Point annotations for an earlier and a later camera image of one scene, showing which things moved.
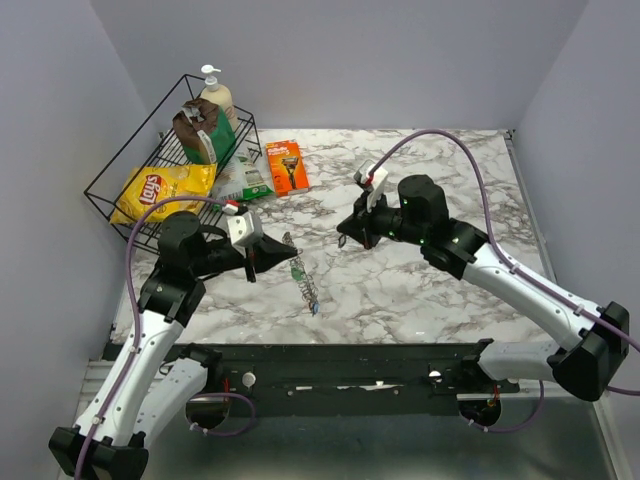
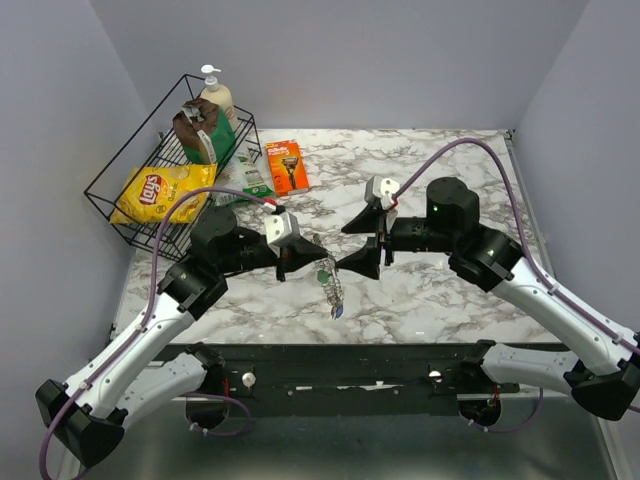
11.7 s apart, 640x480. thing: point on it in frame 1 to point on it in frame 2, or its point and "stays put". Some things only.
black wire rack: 169,181 stays put
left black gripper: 268,252 to 296,254
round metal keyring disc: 308,286 to 331,290
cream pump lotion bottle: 218,94 stays put
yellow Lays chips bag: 153,184 stays put
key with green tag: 297,274 to 323,276
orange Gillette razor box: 288,171 stays put
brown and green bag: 203,132 stays put
